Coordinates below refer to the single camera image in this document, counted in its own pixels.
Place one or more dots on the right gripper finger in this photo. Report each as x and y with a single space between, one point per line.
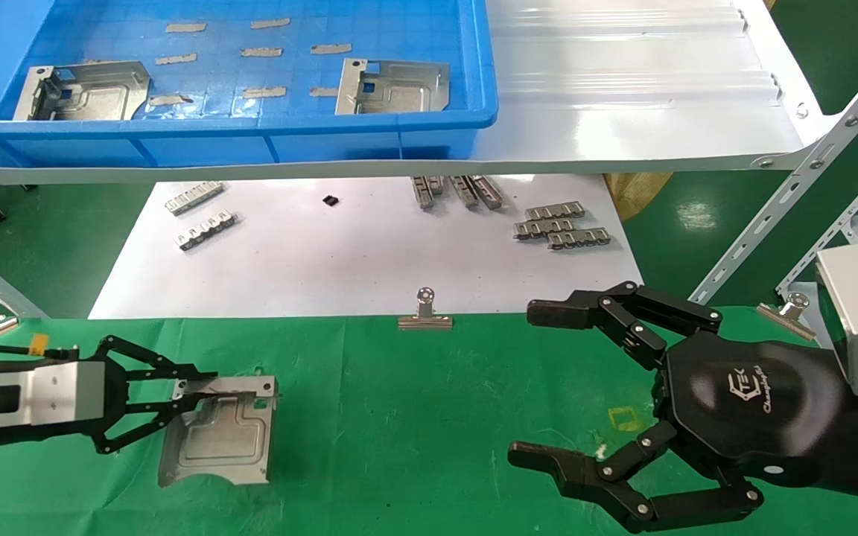
554 465
569 313

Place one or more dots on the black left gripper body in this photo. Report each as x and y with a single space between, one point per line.
116 402

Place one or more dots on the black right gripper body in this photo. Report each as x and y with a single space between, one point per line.
749 402

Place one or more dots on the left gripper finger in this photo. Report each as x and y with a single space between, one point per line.
183 406
194 374

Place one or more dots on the stamped sheet metal bracket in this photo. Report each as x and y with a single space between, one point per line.
228 447
407 89
109 97

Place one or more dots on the yellow plastic bag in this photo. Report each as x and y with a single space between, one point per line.
634 195

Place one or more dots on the green table cloth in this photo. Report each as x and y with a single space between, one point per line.
399 417

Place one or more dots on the white shelf board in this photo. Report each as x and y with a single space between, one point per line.
623 112

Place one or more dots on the tiny black part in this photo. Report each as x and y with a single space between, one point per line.
331 200

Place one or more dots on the blue plastic bin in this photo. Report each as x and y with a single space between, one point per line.
250 141

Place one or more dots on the tan tape strip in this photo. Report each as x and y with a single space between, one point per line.
270 23
264 92
176 59
185 27
170 100
261 52
331 48
322 92

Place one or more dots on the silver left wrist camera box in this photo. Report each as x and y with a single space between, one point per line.
56 394

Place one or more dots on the small notched metal rail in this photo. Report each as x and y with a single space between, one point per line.
488 192
465 192
544 228
554 212
194 199
207 231
421 193
437 184
578 239

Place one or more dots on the white perforated steel post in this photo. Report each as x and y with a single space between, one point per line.
786 195
824 246

